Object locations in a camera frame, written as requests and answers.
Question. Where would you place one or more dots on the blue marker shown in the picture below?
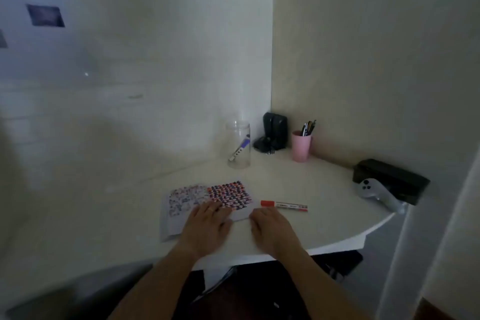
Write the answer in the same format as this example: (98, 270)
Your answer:
(240, 149)

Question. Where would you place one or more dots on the person's left hand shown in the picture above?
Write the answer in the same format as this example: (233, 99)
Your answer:
(204, 228)

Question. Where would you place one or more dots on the patterned notebook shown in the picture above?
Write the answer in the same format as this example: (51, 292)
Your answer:
(180, 199)

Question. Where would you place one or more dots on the pink cup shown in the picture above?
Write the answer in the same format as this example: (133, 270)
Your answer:
(301, 149)

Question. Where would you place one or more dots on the clear plastic jar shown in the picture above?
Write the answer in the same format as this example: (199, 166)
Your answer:
(239, 132)

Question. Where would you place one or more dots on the dark wall picture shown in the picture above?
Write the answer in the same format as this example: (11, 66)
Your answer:
(45, 15)

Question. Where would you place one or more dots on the bunch of dark pens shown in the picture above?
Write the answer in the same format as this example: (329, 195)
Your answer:
(308, 128)

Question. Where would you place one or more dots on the person's left forearm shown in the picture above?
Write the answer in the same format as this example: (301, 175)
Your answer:
(157, 289)

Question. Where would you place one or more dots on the white game controller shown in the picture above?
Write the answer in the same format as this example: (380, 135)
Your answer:
(375, 190)

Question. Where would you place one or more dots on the red marker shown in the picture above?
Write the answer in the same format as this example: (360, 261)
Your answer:
(285, 205)

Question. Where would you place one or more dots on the person's right hand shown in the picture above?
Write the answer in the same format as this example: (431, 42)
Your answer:
(273, 229)

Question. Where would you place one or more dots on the person's right forearm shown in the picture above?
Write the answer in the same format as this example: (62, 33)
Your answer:
(318, 289)

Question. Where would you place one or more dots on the black rectangular box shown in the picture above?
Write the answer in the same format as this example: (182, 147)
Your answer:
(397, 179)

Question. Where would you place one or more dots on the person's dark clothing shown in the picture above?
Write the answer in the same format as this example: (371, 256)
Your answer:
(255, 293)

